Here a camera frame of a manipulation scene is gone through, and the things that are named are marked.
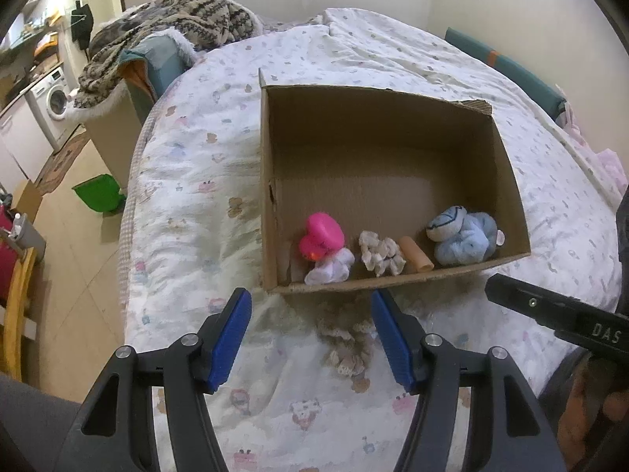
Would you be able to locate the teal cushion with orange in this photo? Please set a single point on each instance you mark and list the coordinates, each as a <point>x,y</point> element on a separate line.
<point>157,64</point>

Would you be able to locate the brown patterned rug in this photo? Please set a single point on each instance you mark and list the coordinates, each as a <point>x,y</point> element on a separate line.
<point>61,160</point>

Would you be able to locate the laundry basket with clothes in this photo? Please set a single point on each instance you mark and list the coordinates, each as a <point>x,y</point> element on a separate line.
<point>110,142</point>

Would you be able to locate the patterned knit blanket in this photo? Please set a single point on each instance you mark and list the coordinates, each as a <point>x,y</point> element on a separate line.
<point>172,19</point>

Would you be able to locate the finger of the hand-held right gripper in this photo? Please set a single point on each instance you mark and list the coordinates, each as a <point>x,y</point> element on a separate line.
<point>530,302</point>

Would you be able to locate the pink rubber duck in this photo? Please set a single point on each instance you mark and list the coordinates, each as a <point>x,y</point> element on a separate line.
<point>322,236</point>

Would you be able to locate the grey bin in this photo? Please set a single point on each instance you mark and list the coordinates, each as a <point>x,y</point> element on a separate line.
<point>29,233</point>

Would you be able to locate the white kitchen cabinet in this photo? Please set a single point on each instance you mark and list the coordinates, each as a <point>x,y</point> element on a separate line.
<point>19,142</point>

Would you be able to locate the pale pink cloth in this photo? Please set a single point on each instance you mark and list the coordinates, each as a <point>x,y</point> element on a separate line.
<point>607,167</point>

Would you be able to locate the person's right hand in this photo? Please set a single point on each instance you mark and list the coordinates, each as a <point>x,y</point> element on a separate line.
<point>589,403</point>

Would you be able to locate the person's grey trouser leg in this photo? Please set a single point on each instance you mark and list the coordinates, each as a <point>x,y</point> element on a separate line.
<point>29,427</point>

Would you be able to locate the light blue plush toy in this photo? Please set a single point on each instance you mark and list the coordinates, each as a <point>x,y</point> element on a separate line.
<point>462,241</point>

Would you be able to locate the black hanging garment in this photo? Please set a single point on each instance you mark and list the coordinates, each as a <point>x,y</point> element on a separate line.
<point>82,24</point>

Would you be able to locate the orange foam cylinder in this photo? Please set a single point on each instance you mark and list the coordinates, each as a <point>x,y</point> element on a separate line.
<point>415,255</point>

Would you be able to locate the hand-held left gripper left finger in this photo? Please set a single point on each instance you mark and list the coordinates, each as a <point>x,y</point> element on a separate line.
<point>228,344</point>

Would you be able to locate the brown cardboard box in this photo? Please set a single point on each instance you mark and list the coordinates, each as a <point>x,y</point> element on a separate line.
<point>368,167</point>

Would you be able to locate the yellow wooden chair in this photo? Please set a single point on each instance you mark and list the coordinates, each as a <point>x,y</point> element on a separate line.
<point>17,314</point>

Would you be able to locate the white cloth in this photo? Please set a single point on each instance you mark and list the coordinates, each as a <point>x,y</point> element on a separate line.
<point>329,268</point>

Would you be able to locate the cream scrunchie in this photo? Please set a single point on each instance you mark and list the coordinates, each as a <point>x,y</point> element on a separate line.
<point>378,255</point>

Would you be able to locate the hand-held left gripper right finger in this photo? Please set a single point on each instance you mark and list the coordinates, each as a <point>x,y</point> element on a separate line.
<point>393,344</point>

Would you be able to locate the pink bag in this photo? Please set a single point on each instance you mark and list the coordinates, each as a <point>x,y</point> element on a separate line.
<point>7,255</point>

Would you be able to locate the white washing machine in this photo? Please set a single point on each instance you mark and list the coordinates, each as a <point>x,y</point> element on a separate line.
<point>49,105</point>

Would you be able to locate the beige lace cloth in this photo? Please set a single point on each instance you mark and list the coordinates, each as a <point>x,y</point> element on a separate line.
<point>346,349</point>

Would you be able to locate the long teal pillow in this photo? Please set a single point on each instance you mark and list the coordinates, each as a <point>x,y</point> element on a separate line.
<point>511,71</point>

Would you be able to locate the flat cardboard piece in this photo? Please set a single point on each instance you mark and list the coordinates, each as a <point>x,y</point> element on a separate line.
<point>27,201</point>

